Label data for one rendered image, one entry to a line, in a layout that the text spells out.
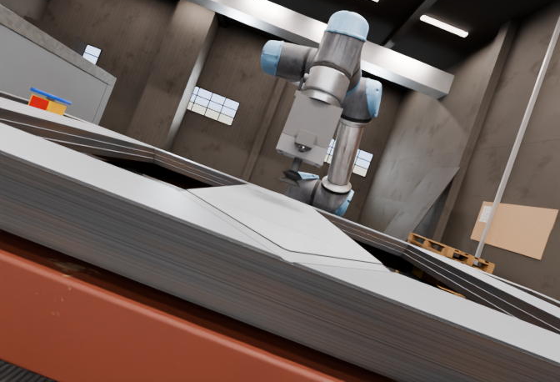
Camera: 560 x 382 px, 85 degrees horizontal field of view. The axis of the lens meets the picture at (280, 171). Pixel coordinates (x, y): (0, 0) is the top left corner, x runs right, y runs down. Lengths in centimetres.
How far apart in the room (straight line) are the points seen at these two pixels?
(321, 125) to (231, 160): 1152
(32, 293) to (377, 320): 17
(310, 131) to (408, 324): 40
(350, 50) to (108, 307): 50
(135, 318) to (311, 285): 9
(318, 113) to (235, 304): 41
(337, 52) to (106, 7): 1449
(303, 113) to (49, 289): 43
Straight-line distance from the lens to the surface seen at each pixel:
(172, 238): 16
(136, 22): 1425
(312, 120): 53
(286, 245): 19
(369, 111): 103
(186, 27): 1252
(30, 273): 20
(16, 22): 113
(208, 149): 1218
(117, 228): 17
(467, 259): 556
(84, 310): 19
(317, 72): 55
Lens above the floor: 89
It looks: 2 degrees up
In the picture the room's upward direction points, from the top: 21 degrees clockwise
